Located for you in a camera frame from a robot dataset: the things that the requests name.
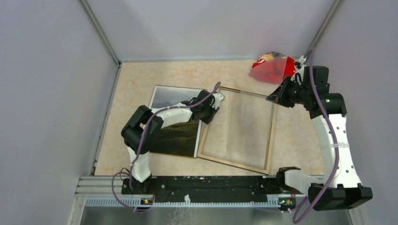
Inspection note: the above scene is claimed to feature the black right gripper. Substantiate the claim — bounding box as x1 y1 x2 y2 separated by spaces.
266 75 310 108

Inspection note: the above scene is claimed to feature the landscape photo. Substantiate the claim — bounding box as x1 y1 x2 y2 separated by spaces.
149 85 202 158

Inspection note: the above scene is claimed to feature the wooden picture frame with glass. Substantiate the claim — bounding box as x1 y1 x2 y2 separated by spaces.
197 86 278 175

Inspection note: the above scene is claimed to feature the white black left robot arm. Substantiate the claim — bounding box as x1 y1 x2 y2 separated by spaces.
121 90 225 194

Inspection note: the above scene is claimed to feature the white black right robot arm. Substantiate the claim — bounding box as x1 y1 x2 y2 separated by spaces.
267 66 373 211

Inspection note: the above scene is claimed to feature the red crumpled cloth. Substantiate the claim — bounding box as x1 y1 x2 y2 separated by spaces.
248 52 299 84

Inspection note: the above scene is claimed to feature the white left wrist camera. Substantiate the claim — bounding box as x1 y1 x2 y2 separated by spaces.
212 92 225 109

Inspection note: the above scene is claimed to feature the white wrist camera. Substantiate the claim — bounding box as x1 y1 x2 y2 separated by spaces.
295 55 307 76
212 92 225 109

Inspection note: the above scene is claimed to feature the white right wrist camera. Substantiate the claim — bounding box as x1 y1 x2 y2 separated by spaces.
295 55 307 76

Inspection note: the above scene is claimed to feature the aluminium front rail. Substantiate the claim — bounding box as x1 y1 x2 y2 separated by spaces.
67 175 371 225

